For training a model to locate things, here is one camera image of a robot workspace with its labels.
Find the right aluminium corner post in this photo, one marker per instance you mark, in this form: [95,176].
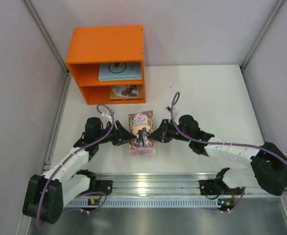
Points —
[270,19]

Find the light blue cat book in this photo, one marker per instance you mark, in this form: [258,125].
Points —
[120,71]

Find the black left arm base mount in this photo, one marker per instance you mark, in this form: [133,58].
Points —
[105,186]

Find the slotted grey cable duct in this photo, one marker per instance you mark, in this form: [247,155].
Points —
[91,202]

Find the orange two-shelf cabinet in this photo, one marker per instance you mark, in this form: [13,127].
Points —
[92,46]

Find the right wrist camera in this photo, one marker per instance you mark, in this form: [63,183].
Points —
[170,109]

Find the dark brown sunset book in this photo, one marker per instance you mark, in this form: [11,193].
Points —
[125,99]

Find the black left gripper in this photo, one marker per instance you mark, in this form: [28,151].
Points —
[117,132]

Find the pink illustrated fairy-tale book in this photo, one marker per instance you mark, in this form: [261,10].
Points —
[141,125]

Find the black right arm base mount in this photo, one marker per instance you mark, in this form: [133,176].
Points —
[215,187]

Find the orange illustrated book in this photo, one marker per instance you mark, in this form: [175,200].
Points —
[126,91]

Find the left aluminium corner post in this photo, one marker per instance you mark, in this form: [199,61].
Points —
[44,32]

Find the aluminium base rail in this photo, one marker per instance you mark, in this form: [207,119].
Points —
[156,184]

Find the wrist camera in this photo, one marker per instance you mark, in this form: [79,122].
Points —
[170,109]
[109,115]

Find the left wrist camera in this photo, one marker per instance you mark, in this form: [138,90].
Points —
[109,115]

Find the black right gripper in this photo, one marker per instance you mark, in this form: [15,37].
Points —
[165,131]

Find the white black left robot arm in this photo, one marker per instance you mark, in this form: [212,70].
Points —
[48,193]

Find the aluminium corner post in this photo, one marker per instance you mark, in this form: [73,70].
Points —
[270,19]
[44,32]

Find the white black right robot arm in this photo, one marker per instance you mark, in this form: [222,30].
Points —
[262,167]

